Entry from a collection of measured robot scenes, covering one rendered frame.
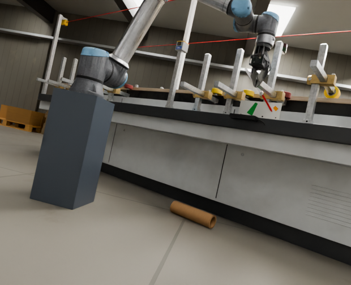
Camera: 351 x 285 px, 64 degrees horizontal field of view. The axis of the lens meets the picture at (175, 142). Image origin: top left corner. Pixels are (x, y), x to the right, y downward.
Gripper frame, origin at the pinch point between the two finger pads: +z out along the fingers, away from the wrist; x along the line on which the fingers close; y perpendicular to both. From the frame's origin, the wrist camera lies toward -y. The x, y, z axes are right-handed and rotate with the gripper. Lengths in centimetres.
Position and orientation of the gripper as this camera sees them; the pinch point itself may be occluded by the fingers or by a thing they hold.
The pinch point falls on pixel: (256, 85)
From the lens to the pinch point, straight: 153.6
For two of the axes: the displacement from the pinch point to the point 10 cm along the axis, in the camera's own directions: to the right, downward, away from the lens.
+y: -6.1, -1.6, -7.7
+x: 7.6, 1.7, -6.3
